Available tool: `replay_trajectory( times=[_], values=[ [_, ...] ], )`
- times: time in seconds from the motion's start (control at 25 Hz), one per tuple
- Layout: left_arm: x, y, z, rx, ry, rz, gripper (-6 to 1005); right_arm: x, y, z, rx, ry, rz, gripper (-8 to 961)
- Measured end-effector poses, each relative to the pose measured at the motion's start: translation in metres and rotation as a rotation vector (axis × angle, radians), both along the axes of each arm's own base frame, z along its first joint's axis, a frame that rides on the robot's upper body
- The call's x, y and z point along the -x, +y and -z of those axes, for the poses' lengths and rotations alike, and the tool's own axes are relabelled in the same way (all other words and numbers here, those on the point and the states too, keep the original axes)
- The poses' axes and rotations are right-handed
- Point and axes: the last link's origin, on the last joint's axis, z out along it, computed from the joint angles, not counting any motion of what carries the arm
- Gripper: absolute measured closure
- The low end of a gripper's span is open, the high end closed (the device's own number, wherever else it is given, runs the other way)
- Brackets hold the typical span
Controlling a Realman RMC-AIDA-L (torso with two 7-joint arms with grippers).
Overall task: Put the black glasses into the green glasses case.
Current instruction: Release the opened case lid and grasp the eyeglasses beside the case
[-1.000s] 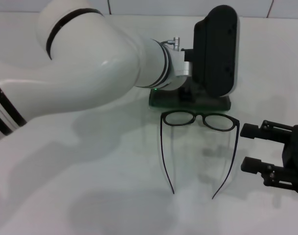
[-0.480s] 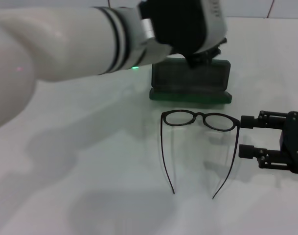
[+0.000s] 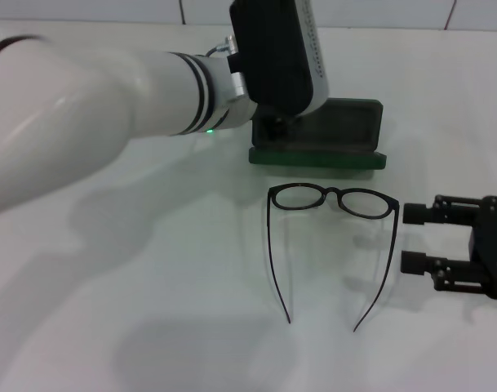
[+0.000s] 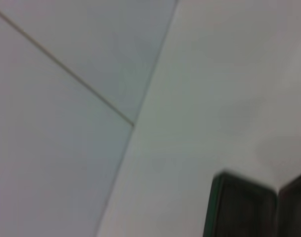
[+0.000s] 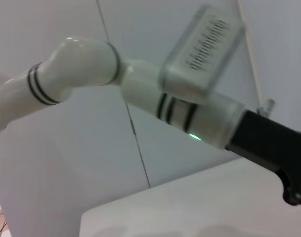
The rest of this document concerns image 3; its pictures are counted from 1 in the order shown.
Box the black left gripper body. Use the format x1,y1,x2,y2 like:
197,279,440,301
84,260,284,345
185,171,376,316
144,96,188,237
254,104,304,142

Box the black glasses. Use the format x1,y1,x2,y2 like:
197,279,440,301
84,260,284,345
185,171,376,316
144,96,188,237
266,183,401,332

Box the green glasses case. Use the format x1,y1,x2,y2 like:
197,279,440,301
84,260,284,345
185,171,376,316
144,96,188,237
246,96,388,172

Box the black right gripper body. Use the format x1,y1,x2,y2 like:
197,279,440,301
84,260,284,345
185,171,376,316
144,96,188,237
468,195,497,302

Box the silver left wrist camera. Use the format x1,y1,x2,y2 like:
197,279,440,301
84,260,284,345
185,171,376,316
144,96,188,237
228,0,331,118

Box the left arm wrist cable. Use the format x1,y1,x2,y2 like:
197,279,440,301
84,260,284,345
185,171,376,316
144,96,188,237
206,34,240,58

